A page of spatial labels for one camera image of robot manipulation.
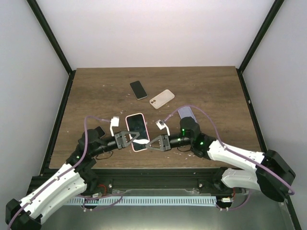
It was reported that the black frame post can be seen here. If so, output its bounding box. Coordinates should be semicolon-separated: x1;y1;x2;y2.
238;0;284;73
26;0;73;75

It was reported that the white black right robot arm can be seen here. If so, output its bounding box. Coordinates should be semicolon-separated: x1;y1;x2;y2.
146;117;295;202

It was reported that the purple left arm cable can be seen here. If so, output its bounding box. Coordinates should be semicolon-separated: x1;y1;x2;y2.
8;115;125;228

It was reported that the cream phone case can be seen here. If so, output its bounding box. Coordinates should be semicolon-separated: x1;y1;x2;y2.
149;89;175;109

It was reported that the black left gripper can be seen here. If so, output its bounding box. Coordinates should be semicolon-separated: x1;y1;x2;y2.
92;131;141;157

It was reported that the silver-edged black smartphone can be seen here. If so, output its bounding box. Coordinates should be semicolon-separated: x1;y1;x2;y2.
130;80;148;100

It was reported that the black frame post right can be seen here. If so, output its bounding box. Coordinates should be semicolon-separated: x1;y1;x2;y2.
238;0;284;73

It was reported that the black left side rail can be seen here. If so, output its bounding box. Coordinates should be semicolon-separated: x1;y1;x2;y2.
39;70;76;176

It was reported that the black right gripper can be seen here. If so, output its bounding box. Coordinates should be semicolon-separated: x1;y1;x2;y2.
146;133;192;152

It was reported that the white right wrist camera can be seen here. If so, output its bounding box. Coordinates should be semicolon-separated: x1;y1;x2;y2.
156;119;170;136

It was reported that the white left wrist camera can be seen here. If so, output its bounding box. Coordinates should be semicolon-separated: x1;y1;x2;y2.
109;116;119;136

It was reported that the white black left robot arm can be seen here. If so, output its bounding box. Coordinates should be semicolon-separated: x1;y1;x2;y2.
5;127;140;230

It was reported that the purple-edged black smartphone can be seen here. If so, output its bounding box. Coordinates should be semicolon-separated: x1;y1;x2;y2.
95;126;106;138

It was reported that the black right side rail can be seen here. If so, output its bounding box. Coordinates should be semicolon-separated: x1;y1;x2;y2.
236;69;267;152

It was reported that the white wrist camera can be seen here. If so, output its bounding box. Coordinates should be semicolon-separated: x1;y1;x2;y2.
156;119;170;136
109;116;119;136

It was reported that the black front frame rail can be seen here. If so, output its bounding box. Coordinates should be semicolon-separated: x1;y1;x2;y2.
90;167;229;195

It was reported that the black frame post left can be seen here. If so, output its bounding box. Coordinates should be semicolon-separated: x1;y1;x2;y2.
26;0;73;75

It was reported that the lilac phone case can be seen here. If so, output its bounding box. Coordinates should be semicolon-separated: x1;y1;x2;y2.
178;106;198;125

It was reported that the light blue slotted cable duct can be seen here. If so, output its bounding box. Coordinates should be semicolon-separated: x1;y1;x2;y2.
65;196;217;207

